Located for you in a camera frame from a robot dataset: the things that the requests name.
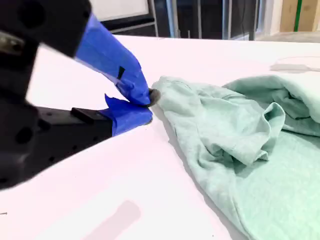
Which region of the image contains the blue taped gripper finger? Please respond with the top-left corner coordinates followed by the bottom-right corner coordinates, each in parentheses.
top-left (14, 0), bottom-right (162, 108)
top-left (32, 93), bottom-right (154, 164)

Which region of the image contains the pale green T-shirt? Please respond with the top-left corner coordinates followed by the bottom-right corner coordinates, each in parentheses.
top-left (150, 74), bottom-right (320, 240)

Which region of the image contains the white board panel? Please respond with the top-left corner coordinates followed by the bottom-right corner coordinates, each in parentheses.
top-left (89, 0), bottom-right (149, 22)

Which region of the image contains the brown cardboard box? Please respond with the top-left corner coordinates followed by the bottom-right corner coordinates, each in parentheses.
top-left (279, 0), bottom-right (320, 33)

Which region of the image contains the green strip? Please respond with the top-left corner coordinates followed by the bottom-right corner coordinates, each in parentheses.
top-left (294, 0), bottom-right (303, 32)

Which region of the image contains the black metal frame rack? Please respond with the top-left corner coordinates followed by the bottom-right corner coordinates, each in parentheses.
top-left (99, 0), bottom-right (262, 41)

